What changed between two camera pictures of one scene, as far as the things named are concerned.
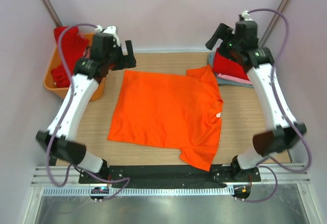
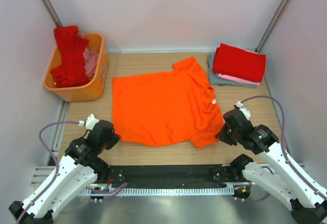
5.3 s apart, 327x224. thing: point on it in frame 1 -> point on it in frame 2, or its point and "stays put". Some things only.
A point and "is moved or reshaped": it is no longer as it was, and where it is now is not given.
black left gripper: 123,58 -> 112,139
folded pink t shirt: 233,78 stays put
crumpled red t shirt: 73,45 stays put
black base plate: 169,176 stays put
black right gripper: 221,35 -> 224,135
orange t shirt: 181,109 is moved or reshaped
